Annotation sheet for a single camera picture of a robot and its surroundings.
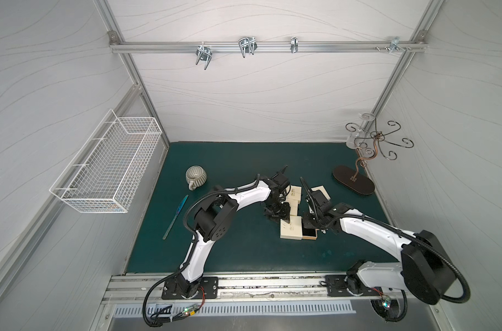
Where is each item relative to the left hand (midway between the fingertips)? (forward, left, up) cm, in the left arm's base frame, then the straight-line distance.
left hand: (287, 223), depth 87 cm
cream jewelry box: (+7, -4, +1) cm, 8 cm away
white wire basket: (+3, +65, +29) cm, 71 cm away
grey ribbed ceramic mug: (+25, +45, 0) cm, 51 cm away
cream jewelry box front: (-3, -2, 0) cm, 4 cm away
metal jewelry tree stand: (+24, -31, +28) cm, 48 cm away
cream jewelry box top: (+16, -19, 0) cm, 25 cm away
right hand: (+2, -9, +1) cm, 9 cm away
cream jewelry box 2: (+14, -5, +1) cm, 15 cm away
